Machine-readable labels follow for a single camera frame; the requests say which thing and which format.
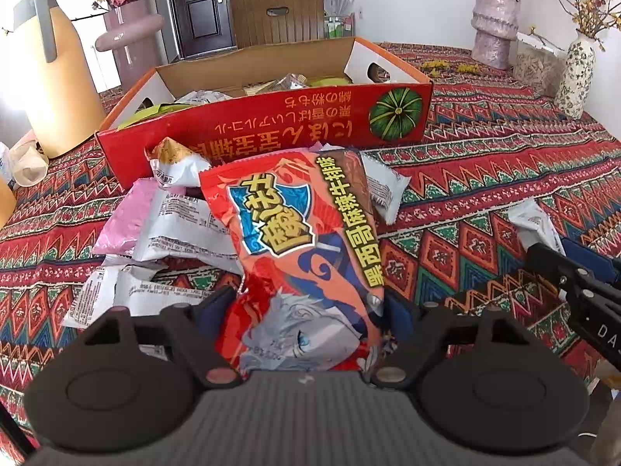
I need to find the red orange chip bag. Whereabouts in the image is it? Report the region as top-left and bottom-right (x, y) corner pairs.
(199, 148), (384, 376)

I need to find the white snack packet right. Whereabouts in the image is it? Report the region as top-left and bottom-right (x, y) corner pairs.
(507, 198), (565, 256)

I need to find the white snack packet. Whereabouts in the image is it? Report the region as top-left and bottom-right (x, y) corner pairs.
(132, 190), (243, 275)
(507, 198), (565, 256)

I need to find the white snack packet left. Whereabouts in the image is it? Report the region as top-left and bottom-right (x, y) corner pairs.
(132, 190), (243, 275)

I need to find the pink snack packet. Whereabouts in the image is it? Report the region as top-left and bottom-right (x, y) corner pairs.
(92, 178), (159, 257)

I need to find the cracker picture snack packet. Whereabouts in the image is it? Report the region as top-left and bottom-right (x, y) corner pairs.
(144, 137), (212, 188)

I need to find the patterned red tablecloth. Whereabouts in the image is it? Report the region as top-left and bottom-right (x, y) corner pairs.
(1, 44), (620, 430)

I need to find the floral white vase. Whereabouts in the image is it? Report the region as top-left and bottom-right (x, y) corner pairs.
(555, 31), (596, 120)

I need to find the green snack packet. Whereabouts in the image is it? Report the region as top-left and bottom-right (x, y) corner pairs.
(118, 103), (184, 130)

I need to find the yellow cup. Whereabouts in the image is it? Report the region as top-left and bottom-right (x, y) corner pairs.
(0, 178), (17, 228)

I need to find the crumpled tissue paper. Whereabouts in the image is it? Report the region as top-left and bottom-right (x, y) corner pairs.
(9, 130), (49, 187)

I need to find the clear jar of nuts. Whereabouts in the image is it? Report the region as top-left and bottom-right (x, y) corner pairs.
(513, 33), (566, 98)

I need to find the red orange cardboard box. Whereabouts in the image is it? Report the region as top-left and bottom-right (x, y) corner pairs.
(96, 37), (434, 187)

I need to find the yellow thermos jug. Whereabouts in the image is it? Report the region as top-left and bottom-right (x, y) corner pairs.
(13, 0), (105, 158)

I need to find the textured pink vase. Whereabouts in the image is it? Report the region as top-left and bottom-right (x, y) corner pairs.
(470, 0), (521, 70)

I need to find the wooden chair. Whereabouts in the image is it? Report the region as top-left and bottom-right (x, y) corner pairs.
(229, 0), (324, 49)

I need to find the dark brown door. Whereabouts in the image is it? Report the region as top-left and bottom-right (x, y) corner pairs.
(170, 0), (235, 59)

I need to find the pink ring vase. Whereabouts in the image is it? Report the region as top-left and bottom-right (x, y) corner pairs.
(95, 0), (164, 93)

